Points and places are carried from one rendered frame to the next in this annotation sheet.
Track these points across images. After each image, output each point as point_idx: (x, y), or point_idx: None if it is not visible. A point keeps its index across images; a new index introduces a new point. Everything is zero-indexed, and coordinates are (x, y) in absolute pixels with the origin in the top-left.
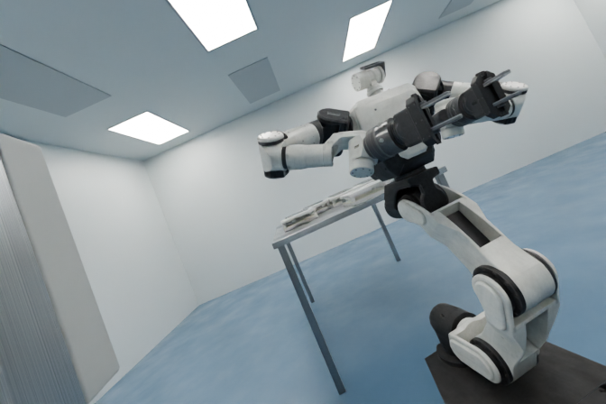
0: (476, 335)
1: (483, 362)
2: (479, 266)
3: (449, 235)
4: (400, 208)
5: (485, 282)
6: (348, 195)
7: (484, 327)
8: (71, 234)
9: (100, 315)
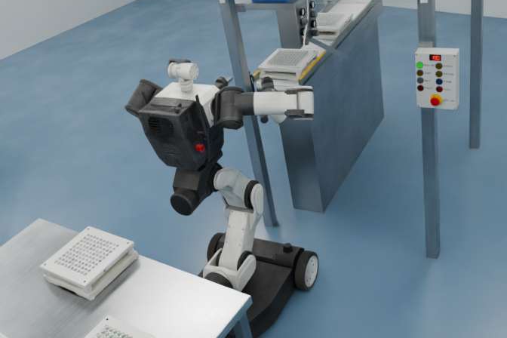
0: (238, 258)
1: (253, 259)
2: (248, 185)
3: (237, 179)
4: (220, 179)
5: (257, 187)
6: (133, 242)
7: (243, 239)
8: (416, 75)
9: (416, 94)
